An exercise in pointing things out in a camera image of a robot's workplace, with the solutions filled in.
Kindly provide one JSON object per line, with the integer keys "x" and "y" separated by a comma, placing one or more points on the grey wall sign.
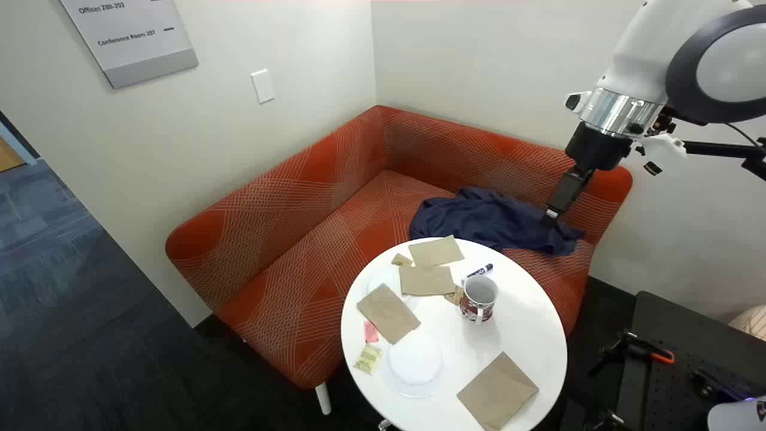
{"x": 133, "y": 40}

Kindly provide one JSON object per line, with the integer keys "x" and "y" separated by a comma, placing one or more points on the brown napkin top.
{"x": 435, "y": 253}

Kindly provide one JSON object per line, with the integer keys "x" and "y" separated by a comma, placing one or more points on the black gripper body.
{"x": 591, "y": 150}

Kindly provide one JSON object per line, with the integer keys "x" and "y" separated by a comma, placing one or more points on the brown napkin front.
{"x": 497, "y": 394}

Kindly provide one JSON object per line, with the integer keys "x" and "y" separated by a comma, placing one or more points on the black round lamp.
{"x": 719, "y": 73}

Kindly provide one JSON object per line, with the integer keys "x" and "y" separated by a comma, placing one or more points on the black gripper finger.
{"x": 566, "y": 192}

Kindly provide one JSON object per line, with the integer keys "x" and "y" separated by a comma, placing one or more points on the dark blue cloth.
{"x": 493, "y": 221}

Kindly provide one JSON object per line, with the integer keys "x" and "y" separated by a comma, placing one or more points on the red and white mug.
{"x": 480, "y": 297}

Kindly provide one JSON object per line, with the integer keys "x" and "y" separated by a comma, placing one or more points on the small brown paper piece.
{"x": 398, "y": 259}

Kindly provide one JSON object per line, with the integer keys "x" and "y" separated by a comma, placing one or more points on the brown napkin left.
{"x": 389, "y": 314}

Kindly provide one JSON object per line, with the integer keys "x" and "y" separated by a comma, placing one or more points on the brown napkin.
{"x": 389, "y": 314}
{"x": 435, "y": 253}
{"x": 497, "y": 394}
{"x": 424, "y": 282}

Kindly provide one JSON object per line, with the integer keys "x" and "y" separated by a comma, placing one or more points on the round white table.
{"x": 524, "y": 327}

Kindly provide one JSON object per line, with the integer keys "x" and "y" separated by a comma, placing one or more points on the black case with orange clamp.
{"x": 684, "y": 373}

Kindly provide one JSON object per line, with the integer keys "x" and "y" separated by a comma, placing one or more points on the brown napkin middle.
{"x": 424, "y": 282}

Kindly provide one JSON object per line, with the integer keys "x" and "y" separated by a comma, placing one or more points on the orange fabric sofa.
{"x": 276, "y": 258}

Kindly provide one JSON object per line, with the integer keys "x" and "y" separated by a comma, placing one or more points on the white light switch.
{"x": 263, "y": 84}

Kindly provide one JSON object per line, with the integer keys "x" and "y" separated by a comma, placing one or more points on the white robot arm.
{"x": 631, "y": 97}

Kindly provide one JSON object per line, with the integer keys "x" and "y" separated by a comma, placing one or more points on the yellow green packet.
{"x": 366, "y": 361}

